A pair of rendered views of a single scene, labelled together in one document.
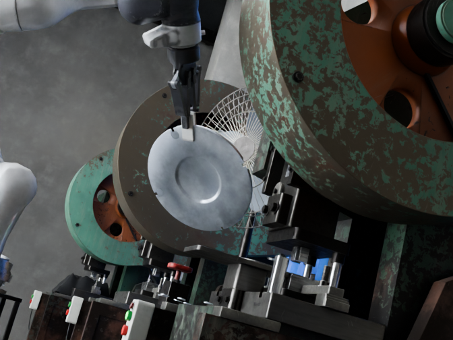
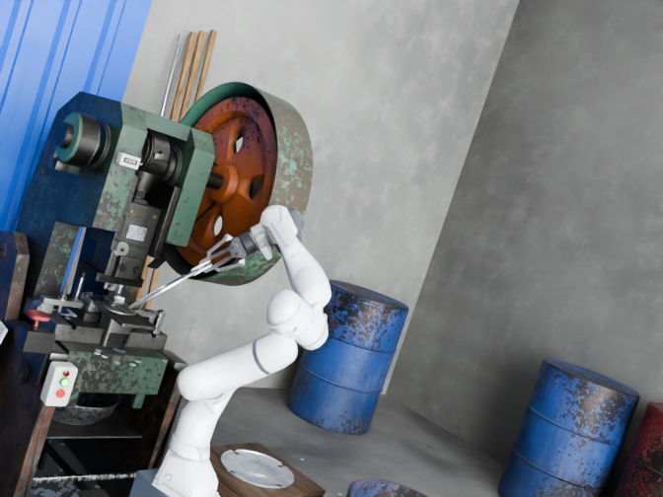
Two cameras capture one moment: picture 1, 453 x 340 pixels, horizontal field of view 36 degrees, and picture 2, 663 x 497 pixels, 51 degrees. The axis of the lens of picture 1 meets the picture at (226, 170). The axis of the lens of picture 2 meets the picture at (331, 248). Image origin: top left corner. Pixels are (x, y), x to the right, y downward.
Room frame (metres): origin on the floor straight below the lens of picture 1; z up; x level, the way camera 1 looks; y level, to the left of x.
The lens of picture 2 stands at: (2.40, 2.43, 1.42)
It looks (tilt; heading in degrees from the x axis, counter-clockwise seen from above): 4 degrees down; 242
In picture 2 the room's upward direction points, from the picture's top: 18 degrees clockwise
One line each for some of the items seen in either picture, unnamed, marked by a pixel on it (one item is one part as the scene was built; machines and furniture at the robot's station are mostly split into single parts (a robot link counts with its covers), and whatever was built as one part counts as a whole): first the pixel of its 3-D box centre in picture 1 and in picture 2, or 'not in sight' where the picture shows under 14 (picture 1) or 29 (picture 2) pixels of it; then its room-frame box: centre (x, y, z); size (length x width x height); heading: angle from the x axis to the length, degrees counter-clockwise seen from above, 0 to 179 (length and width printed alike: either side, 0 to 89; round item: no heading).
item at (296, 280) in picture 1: (293, 286); (104, 304); (1.81, -0.25, 0.76); 0.15 x 0.09 x 0.05; 16
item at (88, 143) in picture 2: not in sight; (81, 145); (2.06, -0.20, 1.31); 0.22 x 0.12 x 0.22; 106
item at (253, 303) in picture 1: (288, 318); (97, 323); (1.81, -0.25, 0.68); 0.45 x 0.30 x 0.06; 16
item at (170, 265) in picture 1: (177, 277); (36, 323); (2.07, 0.06, 0.72); 0.07 x 0.06 x 0.08; 106
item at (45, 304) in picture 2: not in sight; (60, 298); (1.98, -0.21, 0.76); 0.17 x 0.06 x 0.10; 16
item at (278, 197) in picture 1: (305, 180); (129, 237); (1.80, -0.21, 1.04); 0.17 x 0.15 x 0.30; 106
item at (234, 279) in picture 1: (230, 283); (119, 329); (1.77, -0.08, 0.72); 0.25 x 0.14 x 0.14; 106
